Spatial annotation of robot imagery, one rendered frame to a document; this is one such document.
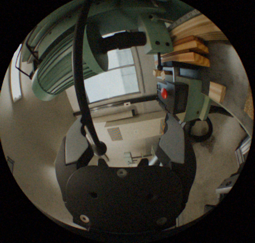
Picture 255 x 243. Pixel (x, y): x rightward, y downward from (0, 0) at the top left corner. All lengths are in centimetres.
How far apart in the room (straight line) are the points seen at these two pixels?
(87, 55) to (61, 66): 8
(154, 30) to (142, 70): 138
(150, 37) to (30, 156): 176
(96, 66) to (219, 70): 29
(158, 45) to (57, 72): 26
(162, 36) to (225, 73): 18
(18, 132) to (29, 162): 49
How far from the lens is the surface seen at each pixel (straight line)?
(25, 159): 163
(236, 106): 21
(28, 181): 175
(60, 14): 34
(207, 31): 21
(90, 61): 18
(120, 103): 156
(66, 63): 21
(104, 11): 25
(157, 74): 47
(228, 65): 22
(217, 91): 19
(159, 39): 24
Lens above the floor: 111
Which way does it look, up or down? 6 degrees up
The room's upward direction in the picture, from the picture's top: 100 degrees counter-clockwise
